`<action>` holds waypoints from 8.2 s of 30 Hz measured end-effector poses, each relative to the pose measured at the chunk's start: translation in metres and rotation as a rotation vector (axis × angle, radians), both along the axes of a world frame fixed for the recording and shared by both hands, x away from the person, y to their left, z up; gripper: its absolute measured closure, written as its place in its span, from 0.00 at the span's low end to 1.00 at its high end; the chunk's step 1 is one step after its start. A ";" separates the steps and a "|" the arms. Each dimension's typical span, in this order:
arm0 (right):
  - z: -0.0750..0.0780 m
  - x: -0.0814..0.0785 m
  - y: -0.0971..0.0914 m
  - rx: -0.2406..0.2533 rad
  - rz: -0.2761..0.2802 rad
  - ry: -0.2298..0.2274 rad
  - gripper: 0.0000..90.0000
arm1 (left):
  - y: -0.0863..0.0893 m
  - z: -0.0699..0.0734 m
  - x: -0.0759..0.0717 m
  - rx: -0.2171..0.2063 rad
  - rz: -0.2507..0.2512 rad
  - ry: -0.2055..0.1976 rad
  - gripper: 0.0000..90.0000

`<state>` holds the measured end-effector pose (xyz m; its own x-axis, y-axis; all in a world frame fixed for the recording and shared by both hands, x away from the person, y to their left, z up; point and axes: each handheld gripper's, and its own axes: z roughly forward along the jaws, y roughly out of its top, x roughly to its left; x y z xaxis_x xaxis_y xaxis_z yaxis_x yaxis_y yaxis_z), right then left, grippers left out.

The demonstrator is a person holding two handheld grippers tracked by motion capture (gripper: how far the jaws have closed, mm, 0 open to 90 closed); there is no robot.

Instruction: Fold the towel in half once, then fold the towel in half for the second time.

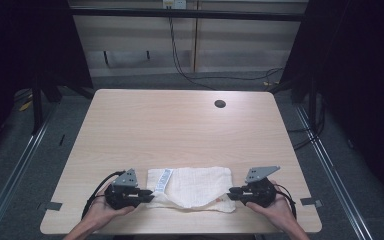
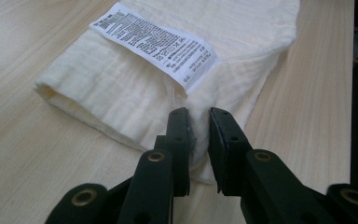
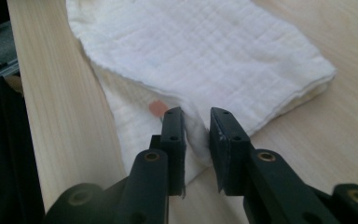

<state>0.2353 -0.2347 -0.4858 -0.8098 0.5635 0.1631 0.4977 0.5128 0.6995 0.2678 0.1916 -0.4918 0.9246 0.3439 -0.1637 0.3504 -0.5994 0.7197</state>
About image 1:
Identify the black metal stand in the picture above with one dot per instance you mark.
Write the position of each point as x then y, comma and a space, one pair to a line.
37, 110

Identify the black horizontal frame bar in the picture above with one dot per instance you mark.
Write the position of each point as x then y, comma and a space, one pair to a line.
186, 14

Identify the white cloth towel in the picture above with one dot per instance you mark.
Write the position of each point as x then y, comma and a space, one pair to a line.
193, 186

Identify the small black floor strip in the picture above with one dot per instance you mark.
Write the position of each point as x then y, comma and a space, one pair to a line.
62, 140

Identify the black curtain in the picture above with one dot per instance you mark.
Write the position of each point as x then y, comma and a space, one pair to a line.
363, 83
20, 50

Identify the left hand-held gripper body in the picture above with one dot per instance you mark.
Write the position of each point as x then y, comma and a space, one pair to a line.
121, 196

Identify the yellow floor item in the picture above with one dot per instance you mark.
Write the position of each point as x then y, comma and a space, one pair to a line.
25, 106

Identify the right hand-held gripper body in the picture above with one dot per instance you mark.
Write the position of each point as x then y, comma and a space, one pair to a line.
260, 193

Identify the white wall socket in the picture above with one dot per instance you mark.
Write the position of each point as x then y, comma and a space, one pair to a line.
174, 3

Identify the person's left hand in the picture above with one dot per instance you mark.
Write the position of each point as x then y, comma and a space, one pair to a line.
103, 213

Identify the person's right hand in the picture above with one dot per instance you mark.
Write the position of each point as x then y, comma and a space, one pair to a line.
278, 211

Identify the metal floor rail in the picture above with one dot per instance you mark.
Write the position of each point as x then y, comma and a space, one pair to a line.
333, 173
16, 173

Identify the grey tape piece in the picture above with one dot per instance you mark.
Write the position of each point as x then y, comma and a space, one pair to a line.
311, 202
50, 206

